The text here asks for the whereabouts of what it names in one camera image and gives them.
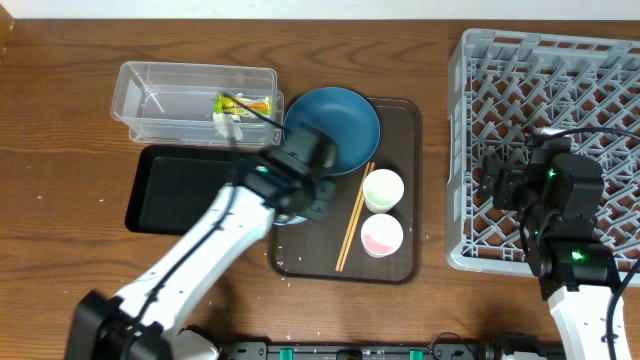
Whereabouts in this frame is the dark blue plate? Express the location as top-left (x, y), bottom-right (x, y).
top-left (284, 87), bottom-right (381, 176)

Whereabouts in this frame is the light blue bowl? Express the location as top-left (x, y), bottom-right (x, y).
top-left (273, 214), bottom-right (306, 226)

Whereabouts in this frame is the white cup green inside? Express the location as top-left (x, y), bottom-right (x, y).
top-left (363, 169), bottom-right (404, 213)

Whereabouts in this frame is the yellow snack wrapper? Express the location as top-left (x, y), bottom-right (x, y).
top-left (212, 93), bottom-right (273, 118)

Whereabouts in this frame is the white cup pink inside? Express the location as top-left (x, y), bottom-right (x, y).
top-left (360, 214), bottom-right (404, 258)

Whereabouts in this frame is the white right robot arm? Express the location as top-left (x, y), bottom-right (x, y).
top-left (478, 128), bottom-right (639, 359)

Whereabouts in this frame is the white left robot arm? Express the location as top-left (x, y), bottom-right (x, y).
top-left (64, 124), bottom-right (338, 359)

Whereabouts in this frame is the grey dishwasher rack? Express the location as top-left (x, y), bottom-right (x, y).
top-left (445, 29), bottom-right (639, 276)

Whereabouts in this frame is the wooden chopstick right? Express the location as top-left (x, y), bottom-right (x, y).
top-left (339, 161), bottom-right (376, 273)

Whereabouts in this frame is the wooden chopstick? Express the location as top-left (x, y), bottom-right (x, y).
top-left (339, 161), bottom-right (376, 273)
top-left (335, 161), bottom-right (372, 272)

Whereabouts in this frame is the wooden chopstick left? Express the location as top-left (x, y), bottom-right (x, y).
top-left (335, 161), bottom-right (372, 272)

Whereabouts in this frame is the brown serving tray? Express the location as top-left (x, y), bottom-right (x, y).
top-left (267, 98), bottom-right (422, 285)

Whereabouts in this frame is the clear plastic bin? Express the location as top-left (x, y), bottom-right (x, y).
top-left (111, 61), bottom-right (284, 148)

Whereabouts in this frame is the black tray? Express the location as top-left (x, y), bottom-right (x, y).
top-left (124, 145), bottom-right (251, 235)

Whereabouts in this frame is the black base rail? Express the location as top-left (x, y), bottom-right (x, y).
top-left (220, 332), bottom-right (567, 360)

